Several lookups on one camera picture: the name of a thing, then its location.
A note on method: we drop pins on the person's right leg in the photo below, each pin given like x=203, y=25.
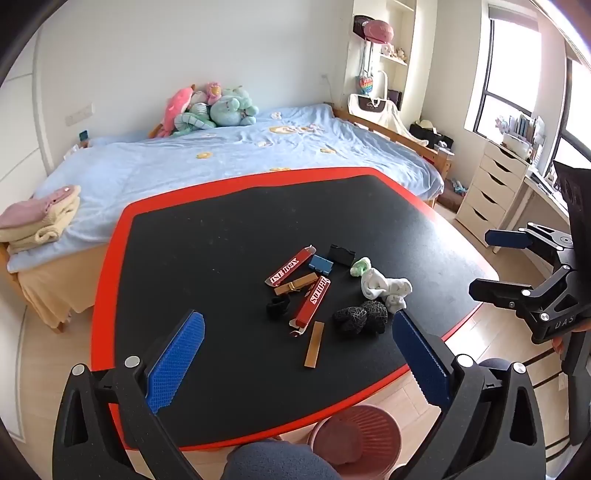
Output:
x=494, y=364

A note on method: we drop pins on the rainbow bag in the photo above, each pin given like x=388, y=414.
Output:
x=364, y=84

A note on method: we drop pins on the white storage box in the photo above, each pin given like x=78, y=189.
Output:
x=516, y=144

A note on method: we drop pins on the pink cap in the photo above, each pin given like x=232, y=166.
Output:
x=378, y=31

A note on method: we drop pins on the wooden clothespin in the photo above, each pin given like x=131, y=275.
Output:
x=295, y=283

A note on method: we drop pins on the black netted wad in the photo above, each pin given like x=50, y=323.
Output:
x=360, y=318

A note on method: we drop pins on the white wardrobe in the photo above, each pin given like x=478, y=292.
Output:
x=18, y=138

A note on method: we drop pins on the cream folded towel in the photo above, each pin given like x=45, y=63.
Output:
x=41, y=233

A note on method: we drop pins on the white socks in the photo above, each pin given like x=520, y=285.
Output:
x=378, y=286

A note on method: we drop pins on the small black box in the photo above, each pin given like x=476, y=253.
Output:
x=340, y=256

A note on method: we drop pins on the window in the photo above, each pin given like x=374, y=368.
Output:
x=512, y=60

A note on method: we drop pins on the white drawer cabinet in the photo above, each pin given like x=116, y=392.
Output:
x=491, y=189

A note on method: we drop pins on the white tote bag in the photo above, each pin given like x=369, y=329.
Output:
x=371, y=108

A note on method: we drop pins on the pink trash bin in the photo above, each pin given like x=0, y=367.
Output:
x=369, y=429

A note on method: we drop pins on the green striped plush toy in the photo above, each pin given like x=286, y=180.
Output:
x=196, y=120

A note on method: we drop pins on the pink folded towel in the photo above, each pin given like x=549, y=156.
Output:
x=27, y=212

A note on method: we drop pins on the bed with blue blanket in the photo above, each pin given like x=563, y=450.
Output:
x=184, y=170

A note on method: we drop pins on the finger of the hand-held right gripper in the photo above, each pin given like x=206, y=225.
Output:
x=508, y=239
x=496, y=290

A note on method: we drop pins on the small black crumpled wad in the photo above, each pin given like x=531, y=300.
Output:
x=277, y=307

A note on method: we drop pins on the straw hat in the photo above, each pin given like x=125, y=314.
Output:
x=425, y=124

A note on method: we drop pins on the white wall switch panel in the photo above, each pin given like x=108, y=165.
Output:
x=79, y=115

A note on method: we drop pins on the white bookshelf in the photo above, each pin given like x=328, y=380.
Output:
x=397, y=60

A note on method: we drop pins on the teal plush toy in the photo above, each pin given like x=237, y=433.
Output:
x=231, y=108

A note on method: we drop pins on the green white small sock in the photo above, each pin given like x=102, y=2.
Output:
x=360, y=267

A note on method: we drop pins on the small blue box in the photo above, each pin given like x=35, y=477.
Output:
x=320, y=264

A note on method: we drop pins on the blue-grey chair cushion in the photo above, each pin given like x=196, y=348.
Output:
x=277, y=461

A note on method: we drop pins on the wooden stick on table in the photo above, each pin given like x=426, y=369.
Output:
x=314, y=345

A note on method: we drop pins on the long red carton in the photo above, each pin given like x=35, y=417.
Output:
x=288, y=270
x=313, y=300

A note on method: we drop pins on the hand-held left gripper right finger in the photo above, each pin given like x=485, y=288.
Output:
x=420, y=360

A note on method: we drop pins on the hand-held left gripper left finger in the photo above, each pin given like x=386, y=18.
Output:
x=178, y=360

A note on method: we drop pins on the pink flower plush toy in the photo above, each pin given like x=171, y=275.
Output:
x=213, y=92

